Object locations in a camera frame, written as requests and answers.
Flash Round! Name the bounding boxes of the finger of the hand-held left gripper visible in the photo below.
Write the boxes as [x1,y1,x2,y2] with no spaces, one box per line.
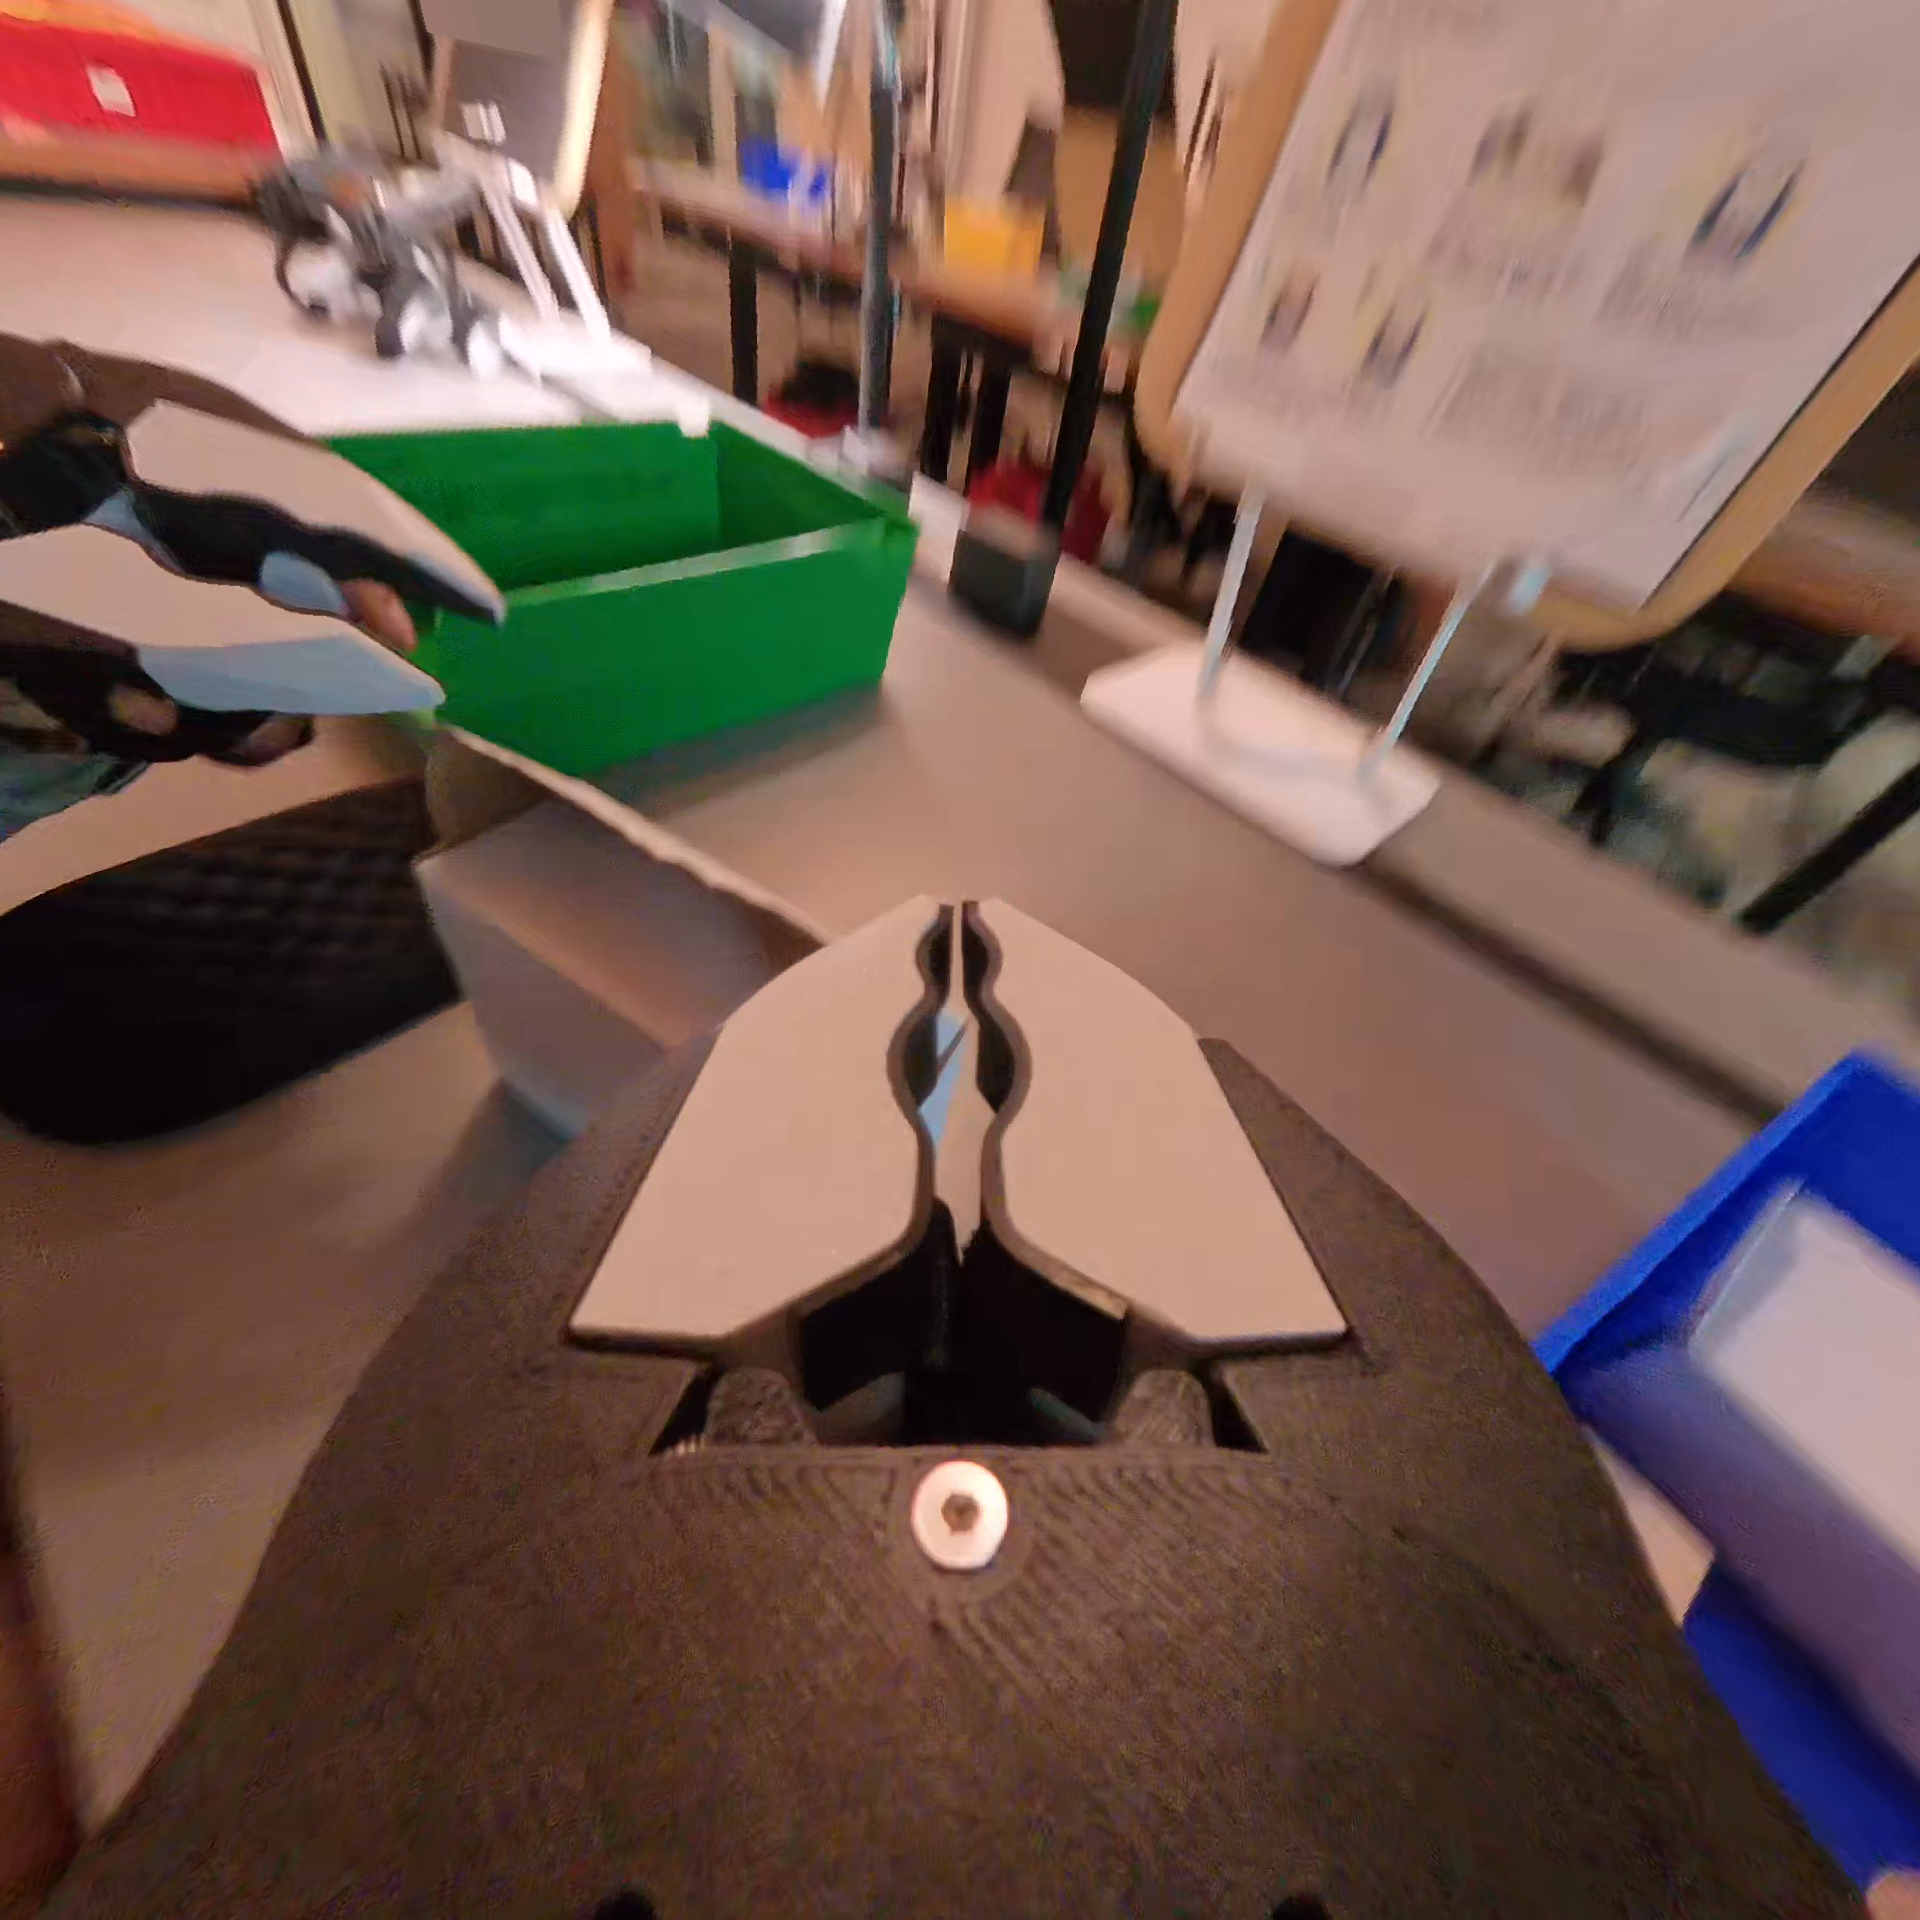
[129,401,507,623]
[0,526,447,718]

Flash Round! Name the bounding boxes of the grey light stand pole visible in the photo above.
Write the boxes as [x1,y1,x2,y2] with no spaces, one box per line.
[857,0,909,465]

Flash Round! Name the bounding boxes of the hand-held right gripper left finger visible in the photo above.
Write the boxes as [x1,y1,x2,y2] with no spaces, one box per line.
[567,893,955,1349]

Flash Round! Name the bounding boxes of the white stand with panel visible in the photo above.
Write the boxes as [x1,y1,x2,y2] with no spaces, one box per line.
[420,0,641,353]

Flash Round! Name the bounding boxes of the dark grey cube device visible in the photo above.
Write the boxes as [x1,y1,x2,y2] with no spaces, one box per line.
[949,503,1066,639]

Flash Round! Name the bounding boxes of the person's left hand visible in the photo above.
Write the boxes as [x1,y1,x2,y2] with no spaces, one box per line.
[0,599,319,769]

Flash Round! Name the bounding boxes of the black textured wrist rest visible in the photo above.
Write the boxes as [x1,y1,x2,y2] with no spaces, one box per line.
[0,778,460,1145]

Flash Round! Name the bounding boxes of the wooden side table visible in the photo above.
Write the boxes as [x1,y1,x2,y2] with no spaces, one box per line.
[0,134,287,204]

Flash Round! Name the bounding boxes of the blue plastic bin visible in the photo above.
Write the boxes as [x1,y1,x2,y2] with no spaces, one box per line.
[1533,1048,1920,1898]

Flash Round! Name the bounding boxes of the yellow storage bin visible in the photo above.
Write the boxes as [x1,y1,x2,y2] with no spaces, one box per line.
[945,200,1046,280]

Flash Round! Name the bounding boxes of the black stand pole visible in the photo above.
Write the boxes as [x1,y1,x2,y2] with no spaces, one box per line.
[1035,0,1183,535]

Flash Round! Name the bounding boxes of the grey black handheld device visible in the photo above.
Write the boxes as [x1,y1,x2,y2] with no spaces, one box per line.
[257,142,505,367]

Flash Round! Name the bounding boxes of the printed instruction sheet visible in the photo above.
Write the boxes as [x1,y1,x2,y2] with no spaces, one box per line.
[1177,0,1920,605]

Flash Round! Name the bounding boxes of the white cardboard mailer box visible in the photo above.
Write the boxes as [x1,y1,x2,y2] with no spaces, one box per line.
[412,730,974,1201]
[1558,1183,1920,1653]

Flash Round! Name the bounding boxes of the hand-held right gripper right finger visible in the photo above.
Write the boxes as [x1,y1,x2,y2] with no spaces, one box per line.
[957,895,1354,1353]

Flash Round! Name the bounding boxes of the red storage bin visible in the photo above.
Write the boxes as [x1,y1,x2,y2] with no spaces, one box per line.
[0,16,281,152]

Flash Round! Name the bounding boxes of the green plastic bin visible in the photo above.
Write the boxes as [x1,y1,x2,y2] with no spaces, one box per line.
[323,421,922,778]

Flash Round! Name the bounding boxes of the long wooden edged table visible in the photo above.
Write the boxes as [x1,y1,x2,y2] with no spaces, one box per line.
[631,151,1164,376]

